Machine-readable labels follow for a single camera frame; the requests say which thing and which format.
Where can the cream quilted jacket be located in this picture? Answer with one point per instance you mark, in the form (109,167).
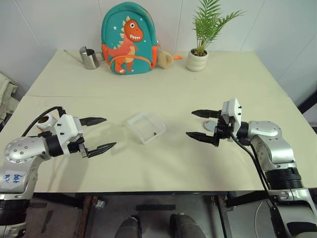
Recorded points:
(6,96)

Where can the stainless steel watering can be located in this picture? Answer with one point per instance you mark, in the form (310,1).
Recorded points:
(89,60)

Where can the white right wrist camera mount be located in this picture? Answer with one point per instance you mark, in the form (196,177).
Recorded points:
(232,109)

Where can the black floor tape strip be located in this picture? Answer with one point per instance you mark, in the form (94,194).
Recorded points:
(156,207)

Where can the black table frame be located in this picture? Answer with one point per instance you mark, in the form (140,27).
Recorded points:
(148,194)

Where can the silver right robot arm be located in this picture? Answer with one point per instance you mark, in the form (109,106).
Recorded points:
(270,143)

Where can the black table leg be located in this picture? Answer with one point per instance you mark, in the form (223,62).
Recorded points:
(224,218)

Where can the clear square plastic container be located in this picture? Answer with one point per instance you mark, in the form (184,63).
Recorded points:
(146,127)

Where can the green palm plant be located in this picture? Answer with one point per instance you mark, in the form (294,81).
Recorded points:
(208,22)

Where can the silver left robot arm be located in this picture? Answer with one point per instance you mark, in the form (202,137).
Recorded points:
(22,158)

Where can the white ribbed plant pot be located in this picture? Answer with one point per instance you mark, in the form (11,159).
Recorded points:
(196,62)

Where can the small caster wheel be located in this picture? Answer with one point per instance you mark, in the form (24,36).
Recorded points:
(100,204)

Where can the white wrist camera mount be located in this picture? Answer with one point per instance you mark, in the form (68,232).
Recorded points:
(232,109)
(68,129)

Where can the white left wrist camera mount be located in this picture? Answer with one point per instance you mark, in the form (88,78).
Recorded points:
(68,129)

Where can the small grey round object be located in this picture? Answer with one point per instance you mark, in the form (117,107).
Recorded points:
(210,125)

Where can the orange plastic whistle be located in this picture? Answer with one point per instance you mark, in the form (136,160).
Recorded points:
(178,57)

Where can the beige plush pendant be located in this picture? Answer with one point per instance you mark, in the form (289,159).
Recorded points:
(164,60)

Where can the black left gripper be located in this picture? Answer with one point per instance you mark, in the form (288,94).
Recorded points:
(78,147)

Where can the teal dinosaur backpack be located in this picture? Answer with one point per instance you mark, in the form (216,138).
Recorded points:
(128,44)

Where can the rusty table leg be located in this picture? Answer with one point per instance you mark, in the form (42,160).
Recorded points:
(85,218)

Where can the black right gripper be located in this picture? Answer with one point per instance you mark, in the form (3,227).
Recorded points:
(224,130)

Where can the dark rounded robot foot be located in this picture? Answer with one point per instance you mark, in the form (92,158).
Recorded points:
(185,226)
(130,228)

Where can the black stand beside table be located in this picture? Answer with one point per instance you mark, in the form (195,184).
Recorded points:
(308,102)

